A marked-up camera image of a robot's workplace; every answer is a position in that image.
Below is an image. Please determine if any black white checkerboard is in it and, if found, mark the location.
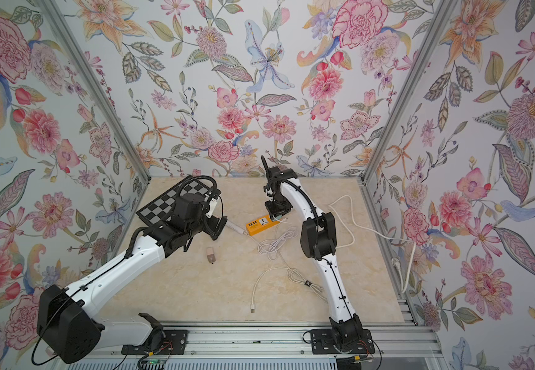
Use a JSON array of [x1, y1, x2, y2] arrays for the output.
[[136, 180, 211, 226]]

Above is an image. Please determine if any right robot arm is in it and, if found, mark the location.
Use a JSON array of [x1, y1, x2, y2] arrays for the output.
[[261, 158, 364, 352]]

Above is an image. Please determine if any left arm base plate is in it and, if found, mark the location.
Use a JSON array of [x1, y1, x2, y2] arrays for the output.
[[121, 330, 189, 356]]

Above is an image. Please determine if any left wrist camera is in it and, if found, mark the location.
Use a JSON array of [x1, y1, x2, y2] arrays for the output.
[[205, 194, 220, 218]]

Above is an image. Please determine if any aluminium front rail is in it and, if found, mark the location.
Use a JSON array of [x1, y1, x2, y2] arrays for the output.
[[44, 321, 449, 370]]

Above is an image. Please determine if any white power strip cord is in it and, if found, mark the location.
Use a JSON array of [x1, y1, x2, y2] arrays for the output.
[[327, 193, 417, 294]]

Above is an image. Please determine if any pinkish white USB cable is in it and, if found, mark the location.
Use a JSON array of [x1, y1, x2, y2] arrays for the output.
[[257, 225, 298, 261]]

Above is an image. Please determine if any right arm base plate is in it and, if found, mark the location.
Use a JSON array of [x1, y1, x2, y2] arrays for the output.
[[303, 328, 377, 356]]

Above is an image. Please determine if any white pink electric toothbrush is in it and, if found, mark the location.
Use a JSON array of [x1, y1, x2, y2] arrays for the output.
[[226, 220, 248, 236]]

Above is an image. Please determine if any orange power strip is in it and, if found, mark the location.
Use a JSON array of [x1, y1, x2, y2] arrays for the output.
[[246, 215, 279, 236]]

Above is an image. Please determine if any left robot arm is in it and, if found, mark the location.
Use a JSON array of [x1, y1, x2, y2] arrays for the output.
[[37, 176, 227, 364]]

